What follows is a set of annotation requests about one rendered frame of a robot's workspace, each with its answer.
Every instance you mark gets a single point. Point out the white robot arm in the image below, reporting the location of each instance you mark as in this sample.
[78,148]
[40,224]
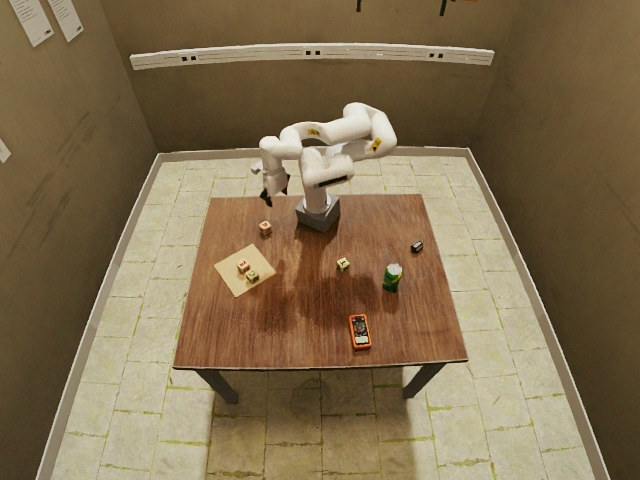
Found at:
[315,178]

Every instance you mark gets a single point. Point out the tan square mat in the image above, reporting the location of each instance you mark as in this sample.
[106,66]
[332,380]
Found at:
[235,280]

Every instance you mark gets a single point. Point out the green drink can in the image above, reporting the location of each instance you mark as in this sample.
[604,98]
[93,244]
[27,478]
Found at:
[392,277]

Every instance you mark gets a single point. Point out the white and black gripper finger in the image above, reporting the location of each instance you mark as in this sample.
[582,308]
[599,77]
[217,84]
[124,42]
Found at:
[267,199]
[284,191]

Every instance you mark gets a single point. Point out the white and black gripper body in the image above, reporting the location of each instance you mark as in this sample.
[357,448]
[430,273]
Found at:
[275,184]

